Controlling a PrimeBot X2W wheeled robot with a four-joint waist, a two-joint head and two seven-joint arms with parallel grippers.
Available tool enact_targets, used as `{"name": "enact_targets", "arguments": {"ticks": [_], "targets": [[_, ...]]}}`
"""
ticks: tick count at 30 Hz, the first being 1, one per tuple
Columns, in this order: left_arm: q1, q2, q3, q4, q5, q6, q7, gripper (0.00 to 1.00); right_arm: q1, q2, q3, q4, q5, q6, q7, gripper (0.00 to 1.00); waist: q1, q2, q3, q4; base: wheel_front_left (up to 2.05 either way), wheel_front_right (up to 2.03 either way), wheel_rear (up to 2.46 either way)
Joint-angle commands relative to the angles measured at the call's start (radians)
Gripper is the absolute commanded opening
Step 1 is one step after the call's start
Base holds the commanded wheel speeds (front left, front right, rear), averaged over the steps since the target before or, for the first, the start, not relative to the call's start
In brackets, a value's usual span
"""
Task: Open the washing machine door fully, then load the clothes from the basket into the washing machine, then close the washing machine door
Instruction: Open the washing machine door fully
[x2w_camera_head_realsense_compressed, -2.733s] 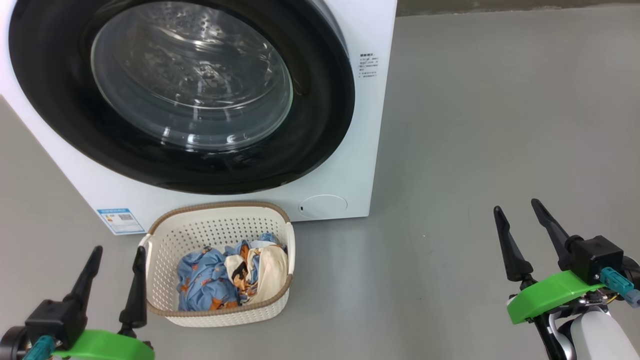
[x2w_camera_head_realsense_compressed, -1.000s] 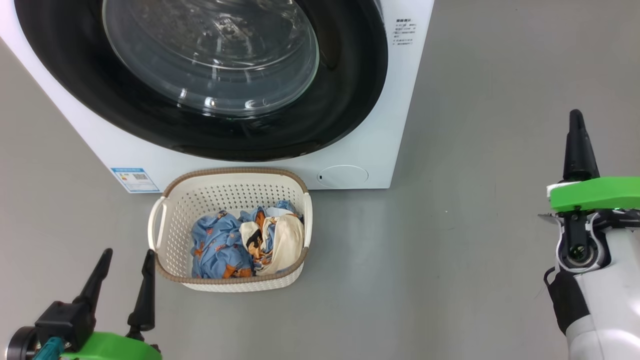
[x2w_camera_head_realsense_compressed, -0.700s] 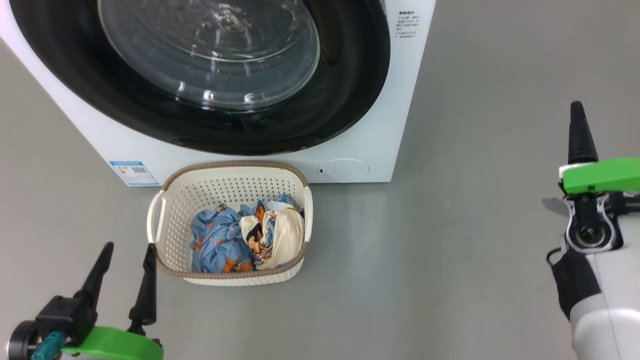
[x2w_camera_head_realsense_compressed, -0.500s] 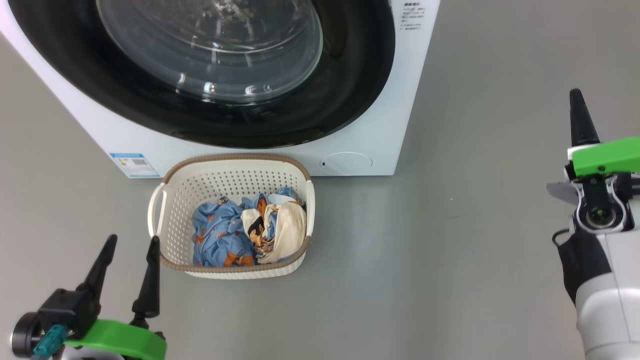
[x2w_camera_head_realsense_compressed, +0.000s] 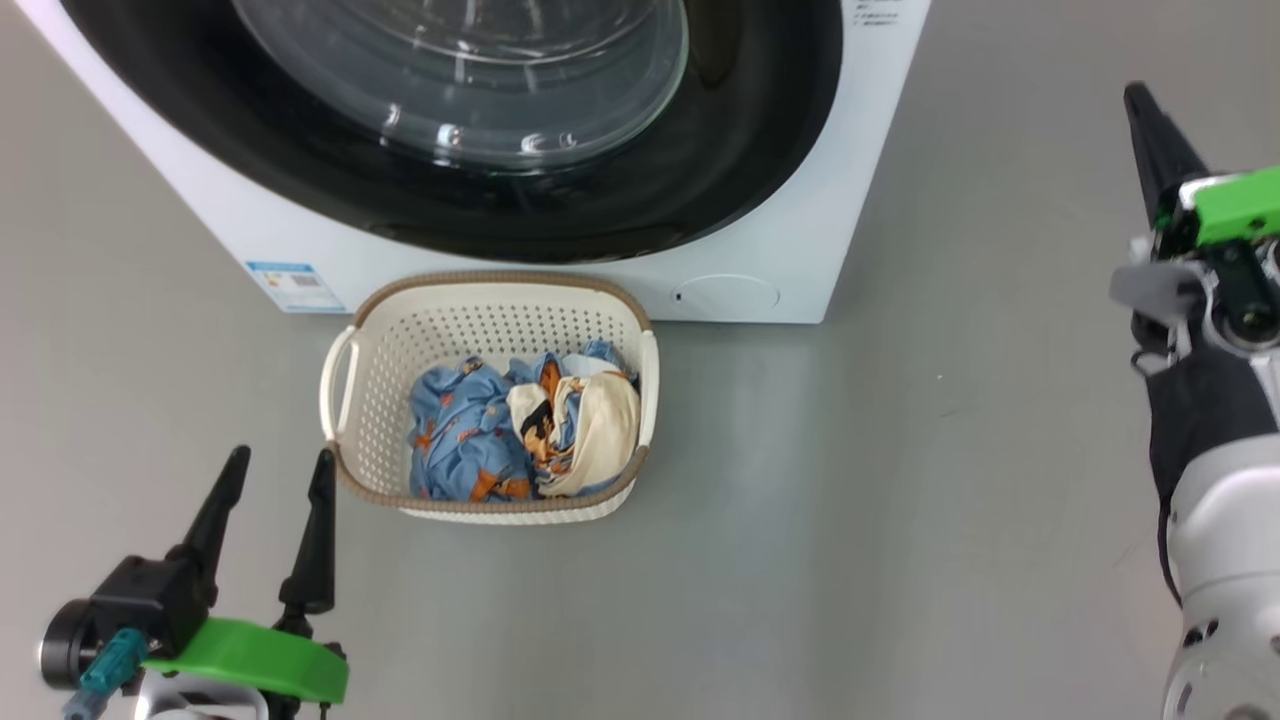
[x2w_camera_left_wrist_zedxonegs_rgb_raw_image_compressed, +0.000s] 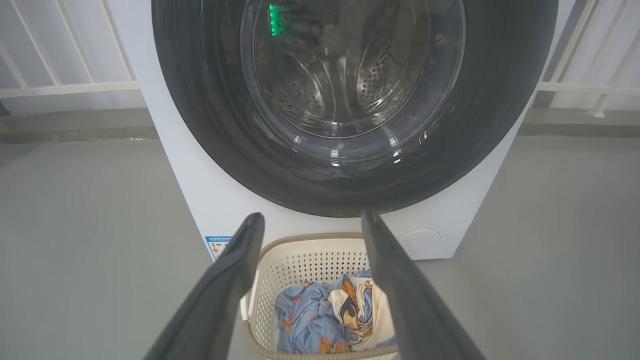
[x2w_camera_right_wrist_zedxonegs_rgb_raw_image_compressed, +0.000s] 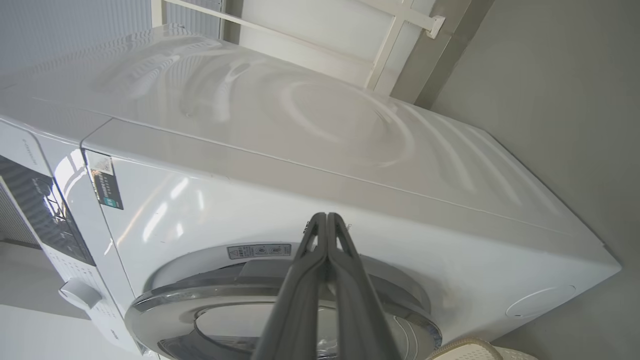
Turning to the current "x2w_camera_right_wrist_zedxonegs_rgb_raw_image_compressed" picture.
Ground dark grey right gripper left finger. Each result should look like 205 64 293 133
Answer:
250 212 328 360

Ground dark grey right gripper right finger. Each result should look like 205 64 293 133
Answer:
322 213 401 360

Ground round glass washing machine door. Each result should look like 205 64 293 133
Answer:
125 245 443 360

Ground cream perforated laundry basket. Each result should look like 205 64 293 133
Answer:
429 337 540 360

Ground white front-load washing machine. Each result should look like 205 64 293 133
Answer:
0 22 622 360

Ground grey warning label sticker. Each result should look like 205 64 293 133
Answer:
227 243 292 260

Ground round white filter cover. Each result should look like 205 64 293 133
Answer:
506 285 577 319

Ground white washer control knob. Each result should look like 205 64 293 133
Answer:
59 278 103 311

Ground dark QR code sticker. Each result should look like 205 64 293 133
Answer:
85 150 124 210

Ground dark washer control panel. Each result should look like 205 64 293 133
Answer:
0 155 96 266

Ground white metal railing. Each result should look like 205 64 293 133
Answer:
150 0 446 96

